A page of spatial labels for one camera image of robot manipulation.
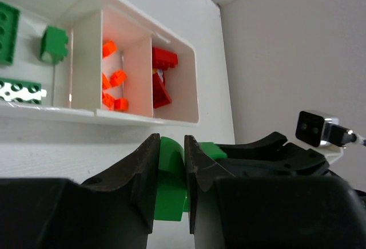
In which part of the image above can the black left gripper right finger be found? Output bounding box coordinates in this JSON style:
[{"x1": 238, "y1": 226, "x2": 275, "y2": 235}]
[{"x1": 184, "y1": 135, "x2": 237, "y2": 234}]

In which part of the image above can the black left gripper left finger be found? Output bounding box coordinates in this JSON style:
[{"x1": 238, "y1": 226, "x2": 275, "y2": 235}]
[{"x1": 81, "y1": 133, "x2": 160, "y2": 234}]

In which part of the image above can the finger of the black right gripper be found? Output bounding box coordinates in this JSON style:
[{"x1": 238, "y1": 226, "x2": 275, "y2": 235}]
[{"x1": 217, "y1": 132, "x2": 288, "y2": 159}]

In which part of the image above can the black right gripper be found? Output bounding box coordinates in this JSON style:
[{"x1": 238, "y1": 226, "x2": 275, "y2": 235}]
[{"x1": 222, "y1": 143, "x2": 365, "y2": 200}]

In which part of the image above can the red curved lego brick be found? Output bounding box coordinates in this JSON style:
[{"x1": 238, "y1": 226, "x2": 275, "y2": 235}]
[{"x1": 152, "y1": 73, "x2": 172, "y2": 109}]

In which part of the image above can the red lego with flower sticker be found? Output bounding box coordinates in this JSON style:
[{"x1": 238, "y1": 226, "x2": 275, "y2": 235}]
[{"x1": 152, "y1": 68, "x2": 166, "y2": 85}]

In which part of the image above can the orange lego piece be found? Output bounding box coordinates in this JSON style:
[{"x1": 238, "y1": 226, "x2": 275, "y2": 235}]
[
  {"x1": 102, "y1": 41, "x2": 118, "y2": 58},
  {"x1": 113, "y1": 98, "x2": 129, "y2": 112},
  {"x1": 102, "y1": 73, "x2": 112, "y2": 90},
  {"x1": 110, "y1": 70, "x2": 127, "y2": 87},
  {"x1": 102, "y1": 92, "x2": 115, "y2": 110}
]

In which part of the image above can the small green lego brick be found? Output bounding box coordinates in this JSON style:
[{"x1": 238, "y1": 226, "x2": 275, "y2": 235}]
[{"x1": 39, "y1": 26, "x2": 69, "y2": 65}]

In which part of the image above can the green 2x4 lego brick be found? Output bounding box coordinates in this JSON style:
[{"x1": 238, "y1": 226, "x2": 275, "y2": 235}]
[{"x1": 1, "y1": 2, "x2": 21, "y2": 66}]

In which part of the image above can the white three-compartment plastic container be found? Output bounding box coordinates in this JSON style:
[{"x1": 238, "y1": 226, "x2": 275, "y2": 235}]
[{"x1": 1, "y1": 0, "x2": 199, "y2": 126}]

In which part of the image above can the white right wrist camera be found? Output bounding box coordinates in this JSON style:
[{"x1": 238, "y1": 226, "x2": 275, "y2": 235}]
[{"x1": 295, "y1": 110, "x2": 344, "y2": 165}]

